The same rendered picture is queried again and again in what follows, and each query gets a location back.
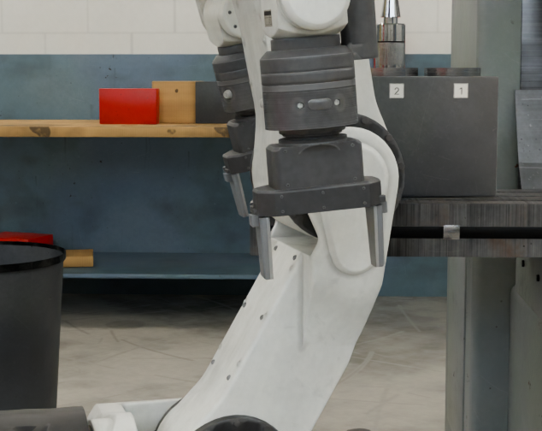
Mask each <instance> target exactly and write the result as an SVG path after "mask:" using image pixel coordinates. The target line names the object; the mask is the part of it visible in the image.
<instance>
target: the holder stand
mask: <svg viewBox="0 0 542 431"><path fill-rule="evenodd" d="M370 70H371V75H372V81H373V87H374V96H375V100H376V103H377V106H378V108H379V111H380V114H381V117H382V119H383V121H384V123H385V125H386V129H387V131H388V132H389V134H391V136H392V137H393V138H394V140H395V141H396V143H397V145H398V148H399V150H400V152H401V154H402V158H403V161H404V174H405V176H404V189H403V193H402V198H450V197H495V196H496V189H497V148H498V77H497V76H480V68H424V76H418V68H370Z"/></svg>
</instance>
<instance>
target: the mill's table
mask: <svg viewBox="0 0 542 431"><path fill-rule="evenodd" d="M250 255H251V256H259V254H258V245H257V237H256V227H252V226H251V225H250ZM387 257H542V189H496V196H495V197H450V198H401V200H400V201H399V204H398V206H397V208H396V210H395V211H394V214H393V219H392V229H391V234H390V239H389V245H388V251H387Z"/></svg>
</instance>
